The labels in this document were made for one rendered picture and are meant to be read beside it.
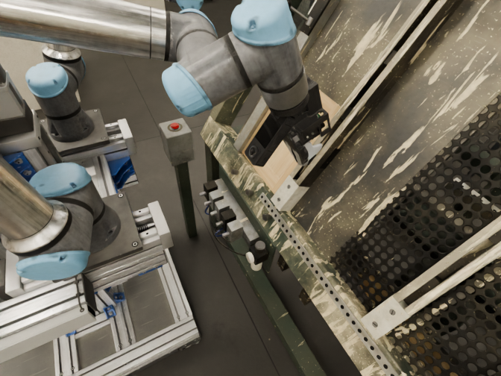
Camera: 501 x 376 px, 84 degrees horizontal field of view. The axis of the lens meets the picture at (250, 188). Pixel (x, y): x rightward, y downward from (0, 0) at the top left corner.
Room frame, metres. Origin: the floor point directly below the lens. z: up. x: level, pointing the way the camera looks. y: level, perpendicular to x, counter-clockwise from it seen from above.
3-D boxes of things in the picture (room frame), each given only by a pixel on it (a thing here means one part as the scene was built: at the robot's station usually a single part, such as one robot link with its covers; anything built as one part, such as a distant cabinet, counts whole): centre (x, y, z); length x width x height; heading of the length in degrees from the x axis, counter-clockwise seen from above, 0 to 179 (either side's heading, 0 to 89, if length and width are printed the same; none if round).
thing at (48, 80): (0.82, 0.70, 1.20); 0.13 x 0.12 x 0.14; 13
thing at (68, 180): (0.39, 0.43, 1.20); 0.13 x 0.12 x 0.14; 19
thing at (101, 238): (0.39, 0.43, 1.09); 0.15 x 0.15 x 0.10
